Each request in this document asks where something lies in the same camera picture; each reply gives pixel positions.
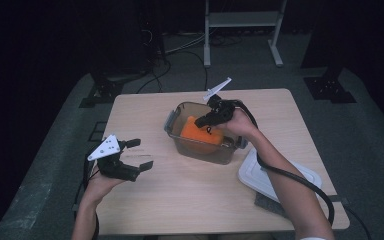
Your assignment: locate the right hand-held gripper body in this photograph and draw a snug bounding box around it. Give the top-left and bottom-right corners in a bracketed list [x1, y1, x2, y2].
[202, 77, 240, 127]

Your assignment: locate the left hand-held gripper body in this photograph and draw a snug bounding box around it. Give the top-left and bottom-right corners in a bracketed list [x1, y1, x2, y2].
[86, 134, 141, 183]

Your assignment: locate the orange plush toy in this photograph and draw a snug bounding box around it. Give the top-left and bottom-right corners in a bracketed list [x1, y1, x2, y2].
[179, 115, 226, 155]

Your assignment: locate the clear plastic storage box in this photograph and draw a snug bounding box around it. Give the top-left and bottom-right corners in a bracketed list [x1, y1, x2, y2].
[163, 101, 250, 166]

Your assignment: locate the grey fluffy cloth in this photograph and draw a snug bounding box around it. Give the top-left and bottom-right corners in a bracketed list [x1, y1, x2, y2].
[253, 191, 292, 220]

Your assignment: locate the person's right hand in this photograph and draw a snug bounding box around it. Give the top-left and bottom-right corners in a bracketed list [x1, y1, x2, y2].
[217, 107, 260, 141]

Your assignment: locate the person's left hand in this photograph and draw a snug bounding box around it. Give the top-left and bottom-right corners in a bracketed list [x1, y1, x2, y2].
[84, 167, 126, 205]

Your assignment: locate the black tape square on floor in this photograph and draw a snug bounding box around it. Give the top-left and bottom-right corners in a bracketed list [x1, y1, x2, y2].
[87, 121, 108, 143]

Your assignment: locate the black stand with wide base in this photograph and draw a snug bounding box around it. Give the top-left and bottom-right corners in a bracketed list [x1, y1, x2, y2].
[79, 61, 154, 109]

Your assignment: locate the white metal stand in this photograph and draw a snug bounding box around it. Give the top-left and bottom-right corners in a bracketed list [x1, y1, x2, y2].
[203, 0, 288, 69]

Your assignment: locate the black stand with flat base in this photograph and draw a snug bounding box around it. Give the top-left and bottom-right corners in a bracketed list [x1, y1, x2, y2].
[299, 0, 358, 105]

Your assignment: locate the black tape strip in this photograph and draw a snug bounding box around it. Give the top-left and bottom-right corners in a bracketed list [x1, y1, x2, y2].
[329, 194, 351, 205]

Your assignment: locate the left hand-held gripper black cable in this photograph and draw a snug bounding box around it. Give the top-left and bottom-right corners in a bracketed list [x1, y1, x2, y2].
[82, 150, 102, 240]

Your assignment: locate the hand-held gripper black cable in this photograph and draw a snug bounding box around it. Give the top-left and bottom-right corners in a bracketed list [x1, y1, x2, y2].
[232, 99, 335, 228]
[82, 150, 102, 240]

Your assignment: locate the black floor cable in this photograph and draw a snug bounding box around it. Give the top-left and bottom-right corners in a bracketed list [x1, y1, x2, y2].
[135, 49, 210, 95]

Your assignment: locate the right hand-held gripper black cable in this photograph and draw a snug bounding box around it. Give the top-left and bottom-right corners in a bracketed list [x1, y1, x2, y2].
[232, 99, 335, 228]

